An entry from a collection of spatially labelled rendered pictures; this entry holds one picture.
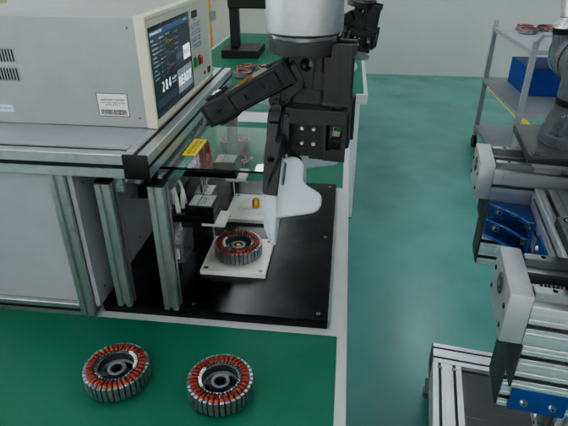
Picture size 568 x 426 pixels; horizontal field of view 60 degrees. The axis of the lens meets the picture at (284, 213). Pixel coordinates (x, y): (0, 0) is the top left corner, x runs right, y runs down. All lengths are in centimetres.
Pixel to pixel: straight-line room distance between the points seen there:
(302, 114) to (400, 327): 178
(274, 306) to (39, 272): 48
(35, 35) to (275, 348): 73
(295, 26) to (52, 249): 75
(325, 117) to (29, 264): 79
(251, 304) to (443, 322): 136
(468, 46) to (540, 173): 534
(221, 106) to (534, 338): 57
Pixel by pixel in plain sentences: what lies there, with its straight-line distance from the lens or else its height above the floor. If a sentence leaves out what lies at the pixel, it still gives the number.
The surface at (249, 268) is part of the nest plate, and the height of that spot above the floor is 78.
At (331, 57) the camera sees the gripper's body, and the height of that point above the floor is 134.
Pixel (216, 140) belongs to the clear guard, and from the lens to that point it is 107.
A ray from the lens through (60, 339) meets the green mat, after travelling 110.
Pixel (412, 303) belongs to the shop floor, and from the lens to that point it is 235.
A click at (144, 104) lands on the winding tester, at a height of 116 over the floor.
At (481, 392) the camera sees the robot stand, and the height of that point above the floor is 21.
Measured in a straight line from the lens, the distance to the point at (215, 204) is 112.
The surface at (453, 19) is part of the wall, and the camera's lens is 646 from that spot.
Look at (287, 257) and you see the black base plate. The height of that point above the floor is 77.
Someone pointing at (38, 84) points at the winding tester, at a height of 120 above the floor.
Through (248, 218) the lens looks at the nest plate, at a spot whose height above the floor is 78.
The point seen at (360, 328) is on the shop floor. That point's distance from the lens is 218.
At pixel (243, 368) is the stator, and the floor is 79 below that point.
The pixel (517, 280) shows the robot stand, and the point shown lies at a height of 99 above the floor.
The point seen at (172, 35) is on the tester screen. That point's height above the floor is 127.
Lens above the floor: 143
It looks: 29 degrees down
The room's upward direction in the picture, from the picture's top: straight up
